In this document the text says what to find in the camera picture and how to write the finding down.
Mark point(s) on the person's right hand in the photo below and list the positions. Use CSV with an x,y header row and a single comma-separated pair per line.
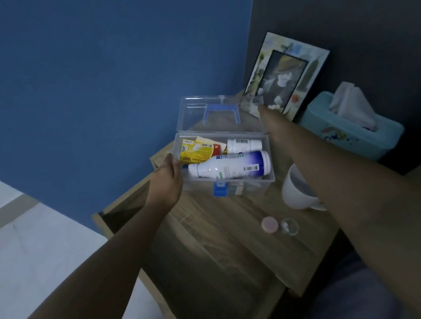
x,y
275,125

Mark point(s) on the red and white medicine packet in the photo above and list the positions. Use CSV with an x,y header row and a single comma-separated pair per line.
x,y
216,146

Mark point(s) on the white pill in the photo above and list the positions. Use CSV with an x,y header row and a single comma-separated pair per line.
x,y
285,227

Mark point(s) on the wooden bedside table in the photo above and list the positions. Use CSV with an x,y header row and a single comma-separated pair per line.
x,y
224,246

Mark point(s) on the person's left fingers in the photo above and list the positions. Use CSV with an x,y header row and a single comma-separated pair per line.
x,y
173,163

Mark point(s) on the person's left forearm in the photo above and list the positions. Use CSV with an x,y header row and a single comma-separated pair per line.
x,y
82,293

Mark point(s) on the small white pill bottle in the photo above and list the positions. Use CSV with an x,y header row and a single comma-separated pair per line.
x,y
243,145

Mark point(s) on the person's left hand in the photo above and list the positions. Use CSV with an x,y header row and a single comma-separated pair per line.
x,y
162,189

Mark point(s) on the white mug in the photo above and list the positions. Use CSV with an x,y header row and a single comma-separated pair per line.
x,y
295,191

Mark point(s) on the white tissue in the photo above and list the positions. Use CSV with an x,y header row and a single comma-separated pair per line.
x,y
352,105

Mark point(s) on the person's right fingers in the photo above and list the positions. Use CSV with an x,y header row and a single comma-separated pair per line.
x,y
264,112

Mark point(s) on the yellow medicine carton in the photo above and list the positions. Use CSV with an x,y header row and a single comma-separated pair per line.
x,y
194,152

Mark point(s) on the small clear cup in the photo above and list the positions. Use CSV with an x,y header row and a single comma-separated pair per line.
x,y
292,227

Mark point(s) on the person's right forearm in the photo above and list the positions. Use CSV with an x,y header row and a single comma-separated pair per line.
x,y
374,203

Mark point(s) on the decorated picture frame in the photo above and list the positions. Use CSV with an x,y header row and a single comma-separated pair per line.
x,y
291,68

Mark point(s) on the person's blue trousers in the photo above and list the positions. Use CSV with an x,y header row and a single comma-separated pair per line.
x,y
347,297

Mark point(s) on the teal tissue box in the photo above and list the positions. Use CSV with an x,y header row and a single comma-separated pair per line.
x,y
348,138

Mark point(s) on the pink round cap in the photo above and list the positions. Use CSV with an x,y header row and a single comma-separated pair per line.
x,y
270,224

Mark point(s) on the large white bottle blue label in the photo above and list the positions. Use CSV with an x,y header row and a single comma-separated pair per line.
x,y
230,166

